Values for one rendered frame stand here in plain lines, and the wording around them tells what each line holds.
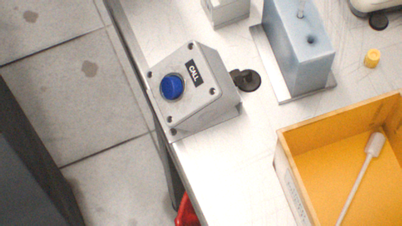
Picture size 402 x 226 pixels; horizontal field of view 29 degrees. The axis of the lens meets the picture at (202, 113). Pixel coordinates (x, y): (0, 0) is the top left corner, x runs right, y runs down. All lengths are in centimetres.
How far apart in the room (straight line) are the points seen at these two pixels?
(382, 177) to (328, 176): 6
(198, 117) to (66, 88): 107
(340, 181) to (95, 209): 99
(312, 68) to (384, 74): 12
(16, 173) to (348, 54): 47
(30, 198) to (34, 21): 86
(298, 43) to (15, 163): 43
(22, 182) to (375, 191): 50
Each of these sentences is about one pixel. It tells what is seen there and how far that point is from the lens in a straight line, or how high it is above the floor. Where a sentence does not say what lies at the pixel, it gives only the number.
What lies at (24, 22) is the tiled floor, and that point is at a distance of 197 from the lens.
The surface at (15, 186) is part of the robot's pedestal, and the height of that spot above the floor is 65.
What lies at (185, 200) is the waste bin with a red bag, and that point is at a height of 44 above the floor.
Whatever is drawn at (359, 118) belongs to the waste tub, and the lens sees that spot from 81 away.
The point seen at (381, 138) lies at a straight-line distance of 85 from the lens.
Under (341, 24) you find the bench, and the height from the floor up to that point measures 87.
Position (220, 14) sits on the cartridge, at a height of 91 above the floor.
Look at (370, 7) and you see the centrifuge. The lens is 90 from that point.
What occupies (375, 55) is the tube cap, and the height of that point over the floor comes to 89.
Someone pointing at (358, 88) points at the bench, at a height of 88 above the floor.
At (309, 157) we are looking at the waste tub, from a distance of 84.
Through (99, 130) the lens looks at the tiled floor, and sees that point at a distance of 181.
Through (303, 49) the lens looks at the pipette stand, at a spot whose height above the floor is 98.
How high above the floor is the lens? 168
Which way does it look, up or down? 68 degrees down
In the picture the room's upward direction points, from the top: 3 degrees counter-clockwise
